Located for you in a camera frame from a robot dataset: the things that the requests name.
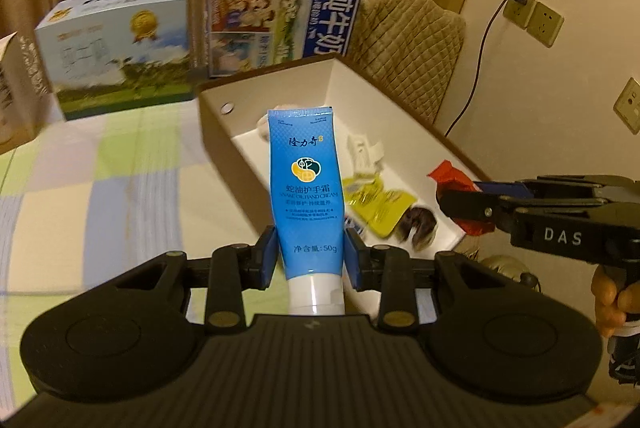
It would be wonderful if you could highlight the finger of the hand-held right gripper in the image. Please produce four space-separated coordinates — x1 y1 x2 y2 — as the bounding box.
437 189 607 237
474 174 640 199

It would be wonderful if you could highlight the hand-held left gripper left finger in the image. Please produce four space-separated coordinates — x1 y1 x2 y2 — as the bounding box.
117 228 278 334

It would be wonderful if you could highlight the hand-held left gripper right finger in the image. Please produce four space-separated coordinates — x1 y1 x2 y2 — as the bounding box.
345 225 503 334

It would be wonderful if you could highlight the red snack packet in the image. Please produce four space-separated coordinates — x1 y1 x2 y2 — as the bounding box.
427 160 496 236

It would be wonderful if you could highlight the yellow snack packet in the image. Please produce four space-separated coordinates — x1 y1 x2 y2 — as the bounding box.
342 173 418 239

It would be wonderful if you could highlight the blue hand cream tube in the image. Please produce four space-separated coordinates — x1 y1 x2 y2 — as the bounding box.
266 106 347 315

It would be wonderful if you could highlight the white small packet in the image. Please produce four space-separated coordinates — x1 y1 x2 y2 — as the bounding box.
346 133 386 176

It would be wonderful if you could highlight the person's right hand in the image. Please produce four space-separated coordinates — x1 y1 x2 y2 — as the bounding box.
591 268 640 339

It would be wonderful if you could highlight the dark brown wrapped snack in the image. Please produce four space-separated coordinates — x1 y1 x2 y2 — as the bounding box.
395 205 438 251

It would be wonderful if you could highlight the plaid bed sheet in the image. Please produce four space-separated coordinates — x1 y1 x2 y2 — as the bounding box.
0 100 291 309

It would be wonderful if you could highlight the beige quilted chair cushion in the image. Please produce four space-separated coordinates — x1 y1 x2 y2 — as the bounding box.
340 0 467 129

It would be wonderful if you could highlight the blue printed milk case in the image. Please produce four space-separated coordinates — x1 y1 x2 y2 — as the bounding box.
206 0 366 79

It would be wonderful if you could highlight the light blue milk case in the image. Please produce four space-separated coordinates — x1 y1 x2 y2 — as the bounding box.
34 0 197 123

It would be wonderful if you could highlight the brown box at left edge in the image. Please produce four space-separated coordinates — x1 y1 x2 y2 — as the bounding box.
0 32 53 153

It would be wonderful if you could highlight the beige wall socket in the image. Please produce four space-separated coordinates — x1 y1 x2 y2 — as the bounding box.
614 76 640 133
527 2 566 48
502 0 538 30

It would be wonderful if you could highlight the dark power cable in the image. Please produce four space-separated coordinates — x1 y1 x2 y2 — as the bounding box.
442 0 513 137

